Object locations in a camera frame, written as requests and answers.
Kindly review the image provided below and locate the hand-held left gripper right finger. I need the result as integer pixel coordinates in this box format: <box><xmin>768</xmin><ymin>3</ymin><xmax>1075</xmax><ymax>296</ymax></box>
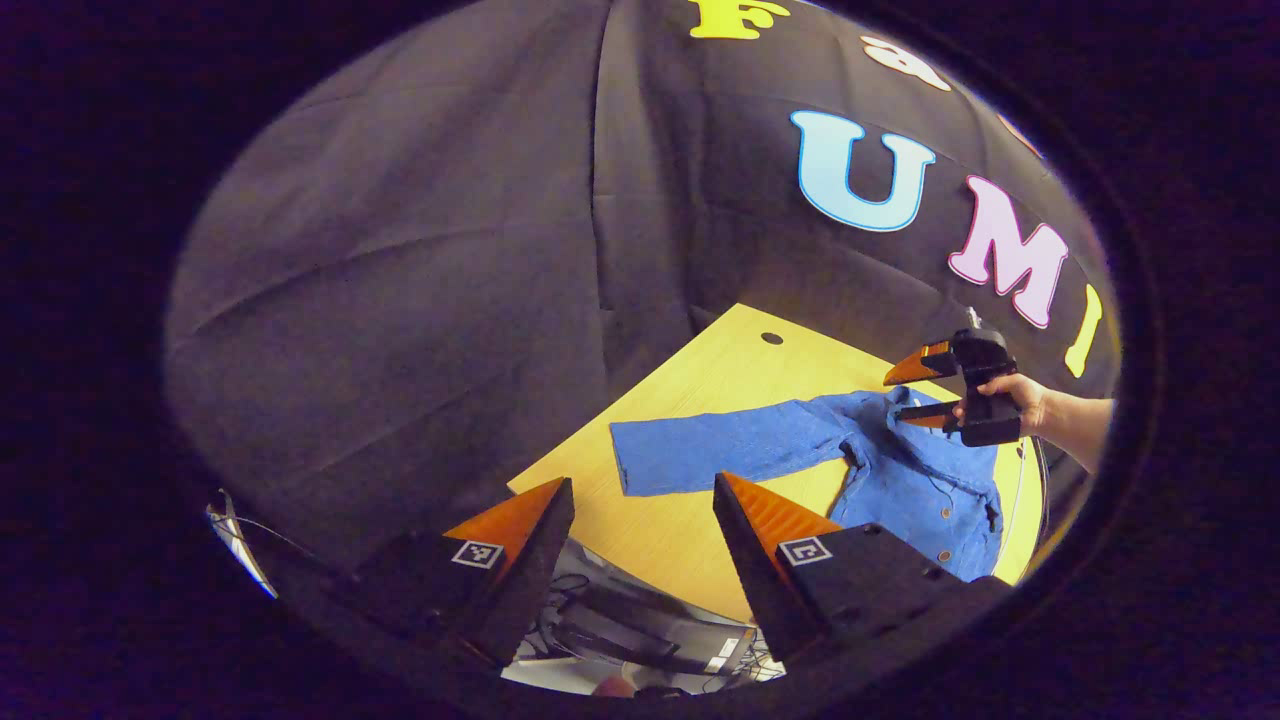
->
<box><xmin>713</xmin><ymin>471</ymin><xmax>1013</xmax><ymax>665</ymax></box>

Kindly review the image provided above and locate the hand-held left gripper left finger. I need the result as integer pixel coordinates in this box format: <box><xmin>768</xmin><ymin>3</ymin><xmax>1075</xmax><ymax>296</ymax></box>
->
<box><xmin>343</xmin><ymin>477</ymin><xmax>577</xmax><ymax>668</ymax></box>

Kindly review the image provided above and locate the blue button shirt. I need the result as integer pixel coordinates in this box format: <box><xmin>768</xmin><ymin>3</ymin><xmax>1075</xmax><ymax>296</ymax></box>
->
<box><xmin>610</xmin><ymin>387</ymin><xmax>1004</xmax><ymax>583</ymax></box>

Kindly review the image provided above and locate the black electronic device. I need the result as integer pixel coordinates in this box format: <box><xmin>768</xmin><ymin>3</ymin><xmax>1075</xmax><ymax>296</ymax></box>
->
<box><xmin>545</xmin><ymin>575</ymin><xmax>756</xmax><ymax>681</ymax></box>

